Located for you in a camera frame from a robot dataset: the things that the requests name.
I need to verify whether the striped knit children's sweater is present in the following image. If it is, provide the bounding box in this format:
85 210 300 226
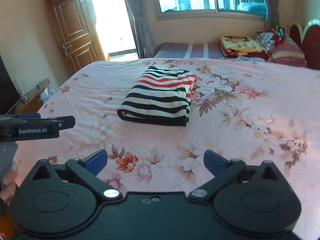
117 66 197 127

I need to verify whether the person's left hand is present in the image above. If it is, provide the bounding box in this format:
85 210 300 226
1 160 18 206

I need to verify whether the wooden bedside furniture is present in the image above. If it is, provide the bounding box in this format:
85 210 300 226
7 79 50 114

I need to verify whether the pink floral quilt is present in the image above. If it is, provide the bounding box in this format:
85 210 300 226
15 59 319 239

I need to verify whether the brown wooden door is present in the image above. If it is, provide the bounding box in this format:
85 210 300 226
44 0 106 76

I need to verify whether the light blue crumpled cloth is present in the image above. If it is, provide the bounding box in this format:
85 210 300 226
220 56 265 62

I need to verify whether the striped grey purple bedsheet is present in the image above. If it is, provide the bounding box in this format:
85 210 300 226
154 42 222 59

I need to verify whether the yellow red folded blanket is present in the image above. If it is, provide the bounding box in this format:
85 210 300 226
217 36 270 61

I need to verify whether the striped red grey pillow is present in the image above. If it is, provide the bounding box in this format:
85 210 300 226
257 33 307 67

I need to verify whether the red ribbon ornament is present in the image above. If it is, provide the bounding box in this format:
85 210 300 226
257 25 285 45

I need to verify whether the grey left curtain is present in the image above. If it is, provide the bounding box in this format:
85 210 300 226
125 0 155 59

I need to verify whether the grey curtain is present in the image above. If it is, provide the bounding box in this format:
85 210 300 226
125 0 155 59
261 0 283 29

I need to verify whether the red white headboard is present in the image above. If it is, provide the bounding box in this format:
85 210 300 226
289 19 320 70

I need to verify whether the grey right curtain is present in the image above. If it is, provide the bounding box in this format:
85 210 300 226
261 0 283 29

